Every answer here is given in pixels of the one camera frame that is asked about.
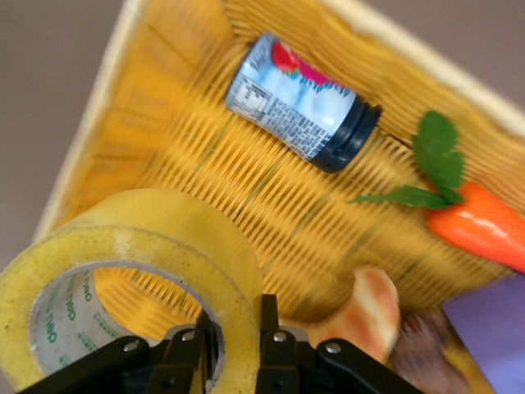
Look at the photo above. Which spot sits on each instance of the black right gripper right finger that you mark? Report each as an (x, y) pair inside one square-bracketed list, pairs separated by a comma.
[(295, 365)]

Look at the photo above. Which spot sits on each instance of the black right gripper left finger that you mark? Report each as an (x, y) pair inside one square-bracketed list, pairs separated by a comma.
[(123, 365)]

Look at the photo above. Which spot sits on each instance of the clear yellowish tape roll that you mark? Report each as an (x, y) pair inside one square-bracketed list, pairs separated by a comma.
[(229, 279)]

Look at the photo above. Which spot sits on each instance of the toy croissant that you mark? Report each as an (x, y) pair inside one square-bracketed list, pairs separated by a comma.
[(369, 312)]

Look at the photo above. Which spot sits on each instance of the brown toy lion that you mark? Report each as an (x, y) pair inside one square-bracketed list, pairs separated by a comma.
[(426, 349)]

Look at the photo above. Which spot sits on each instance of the yellow woven basket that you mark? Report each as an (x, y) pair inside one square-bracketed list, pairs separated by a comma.
[(287, 230)]

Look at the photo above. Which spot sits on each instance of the purple foam cube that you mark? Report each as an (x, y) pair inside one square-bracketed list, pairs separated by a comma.
[(492, 328)]

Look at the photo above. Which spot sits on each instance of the orange toy carrot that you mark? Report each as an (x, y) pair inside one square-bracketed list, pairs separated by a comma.
[(480, 230)]

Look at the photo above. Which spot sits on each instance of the small jar with black lid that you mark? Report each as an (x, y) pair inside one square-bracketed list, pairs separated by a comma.
[(295, 102)]

